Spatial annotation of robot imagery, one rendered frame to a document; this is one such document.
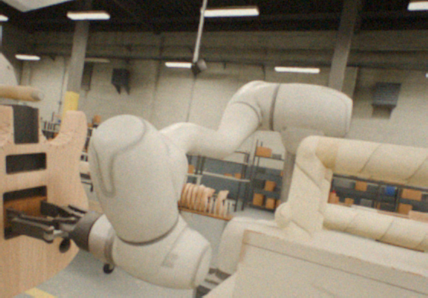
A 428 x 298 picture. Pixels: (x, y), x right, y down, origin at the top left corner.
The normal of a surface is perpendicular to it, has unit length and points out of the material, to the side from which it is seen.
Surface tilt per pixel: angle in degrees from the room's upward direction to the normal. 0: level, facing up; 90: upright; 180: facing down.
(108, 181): 118
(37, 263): 89
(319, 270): 90
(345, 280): 90
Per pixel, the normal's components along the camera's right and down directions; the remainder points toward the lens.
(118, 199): -0.17, 0.55
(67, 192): 0.90, 0.16
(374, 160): -0.46, 0.15
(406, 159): -0.41, -0.17
